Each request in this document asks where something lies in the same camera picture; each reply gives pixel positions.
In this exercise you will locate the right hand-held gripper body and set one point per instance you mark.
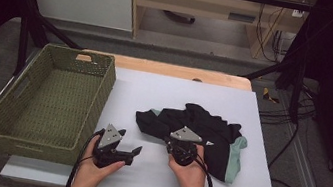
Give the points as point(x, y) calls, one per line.
point(184, 143)

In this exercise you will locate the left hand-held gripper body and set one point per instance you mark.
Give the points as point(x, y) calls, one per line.
point(109, 142)

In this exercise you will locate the black and mint shirt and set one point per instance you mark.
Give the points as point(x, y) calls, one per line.
point(202, 129)

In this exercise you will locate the green woven basket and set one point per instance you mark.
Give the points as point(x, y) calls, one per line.
point(51, 105)

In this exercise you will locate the person's right hand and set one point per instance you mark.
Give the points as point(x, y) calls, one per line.
point(190, 178)

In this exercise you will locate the person's left hand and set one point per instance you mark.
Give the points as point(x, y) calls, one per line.
point(92, 173)

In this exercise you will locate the white table board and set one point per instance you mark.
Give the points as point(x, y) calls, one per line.
point(147, 178)

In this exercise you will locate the yellow and black tape piece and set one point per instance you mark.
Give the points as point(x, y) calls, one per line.
point(268, 95)

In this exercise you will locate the black metal stand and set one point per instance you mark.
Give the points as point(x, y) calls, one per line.
point(22, 43)
point(298, 77)

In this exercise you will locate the wooden desk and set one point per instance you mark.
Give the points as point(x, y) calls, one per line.
point(195, 2)

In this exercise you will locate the white power strip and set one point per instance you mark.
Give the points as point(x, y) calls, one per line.
point(297, 13)

